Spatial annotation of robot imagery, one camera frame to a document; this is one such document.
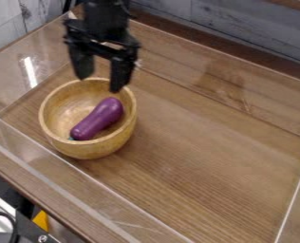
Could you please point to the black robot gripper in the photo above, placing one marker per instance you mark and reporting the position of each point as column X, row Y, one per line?
column 101, row 34

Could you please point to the purple toy eggplant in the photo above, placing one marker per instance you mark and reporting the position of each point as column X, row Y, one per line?
column 105, row 114

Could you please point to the brown wooden bowl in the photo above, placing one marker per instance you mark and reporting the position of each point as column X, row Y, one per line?
column 68, row 105

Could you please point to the black and yellow equipment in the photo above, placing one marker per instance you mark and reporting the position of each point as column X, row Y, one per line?
column 18, row 229

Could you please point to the clear acrylic corner bracket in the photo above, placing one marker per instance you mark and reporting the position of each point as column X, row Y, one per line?
column 75, row 17

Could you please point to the clear acrylic tray wall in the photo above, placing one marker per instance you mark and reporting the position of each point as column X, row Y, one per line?
column 87, row 206

